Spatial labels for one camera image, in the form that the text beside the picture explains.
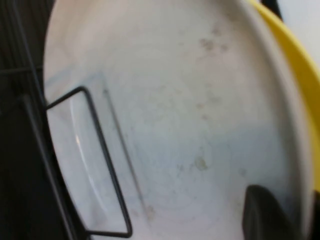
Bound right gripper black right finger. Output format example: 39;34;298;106
309;188;320;240

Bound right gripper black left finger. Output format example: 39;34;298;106
241;184;301;240

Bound grey round plate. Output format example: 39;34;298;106
42;0;316;240

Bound yellow round plate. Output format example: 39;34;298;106
249;0;320;196

